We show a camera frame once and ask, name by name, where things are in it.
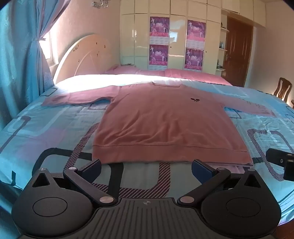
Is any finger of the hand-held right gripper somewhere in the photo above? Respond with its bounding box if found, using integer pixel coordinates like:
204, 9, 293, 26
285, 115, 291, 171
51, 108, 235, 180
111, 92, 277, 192
283, 160, 294, 181
266, 148, 294, 166

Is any cream round headboard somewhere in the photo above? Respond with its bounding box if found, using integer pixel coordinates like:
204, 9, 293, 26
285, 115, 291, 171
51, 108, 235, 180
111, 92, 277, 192
53, 34, 121, 84

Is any purple wall poster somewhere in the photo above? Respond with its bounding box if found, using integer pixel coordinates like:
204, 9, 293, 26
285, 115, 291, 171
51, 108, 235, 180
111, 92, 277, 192
148, 44, 169, 70
187, 19, 206, 49
149, 16, 170, 45
184, 48, 204, 70

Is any cream corner shelf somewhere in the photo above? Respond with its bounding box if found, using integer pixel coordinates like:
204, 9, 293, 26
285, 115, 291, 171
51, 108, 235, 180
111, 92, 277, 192
216, 22, 230, 72

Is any window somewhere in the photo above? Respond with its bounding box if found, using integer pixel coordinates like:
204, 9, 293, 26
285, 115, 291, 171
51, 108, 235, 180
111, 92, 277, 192
39, 30, 58, 65

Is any brown wooden door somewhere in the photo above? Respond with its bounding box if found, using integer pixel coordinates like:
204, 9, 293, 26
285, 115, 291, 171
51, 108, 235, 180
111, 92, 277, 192
224, 17, 254, 87

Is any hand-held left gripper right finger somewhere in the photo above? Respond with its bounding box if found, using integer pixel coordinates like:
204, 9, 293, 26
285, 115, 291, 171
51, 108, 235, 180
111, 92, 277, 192
177, 159, 264, 205

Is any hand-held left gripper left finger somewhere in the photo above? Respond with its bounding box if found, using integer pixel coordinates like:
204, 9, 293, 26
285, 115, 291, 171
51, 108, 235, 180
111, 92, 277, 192
29, 159, 116, 206

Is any blue curtain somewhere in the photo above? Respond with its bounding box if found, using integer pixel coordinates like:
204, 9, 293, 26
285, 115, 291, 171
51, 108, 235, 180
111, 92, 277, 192
0, 0, 69, 132

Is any pink sweater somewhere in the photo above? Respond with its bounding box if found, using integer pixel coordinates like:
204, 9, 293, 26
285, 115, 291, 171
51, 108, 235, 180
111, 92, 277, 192
41, 81, 277, 167

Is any blue printed bed quilt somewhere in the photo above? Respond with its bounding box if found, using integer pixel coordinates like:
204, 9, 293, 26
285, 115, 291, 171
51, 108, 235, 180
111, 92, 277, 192
0, 74, 294, 230

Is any ceiling lamp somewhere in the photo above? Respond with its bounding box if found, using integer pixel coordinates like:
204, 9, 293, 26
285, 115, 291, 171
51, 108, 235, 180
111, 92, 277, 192
91, 0, 109, 9

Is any cream glossy wardrobe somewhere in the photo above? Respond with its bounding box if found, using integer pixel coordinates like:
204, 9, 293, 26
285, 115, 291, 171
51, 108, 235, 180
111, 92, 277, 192
119, 0, 267, 76

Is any wooden chair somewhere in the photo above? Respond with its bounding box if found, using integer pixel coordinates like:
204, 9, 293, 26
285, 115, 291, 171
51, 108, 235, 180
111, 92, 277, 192
272, 77, 293, 103

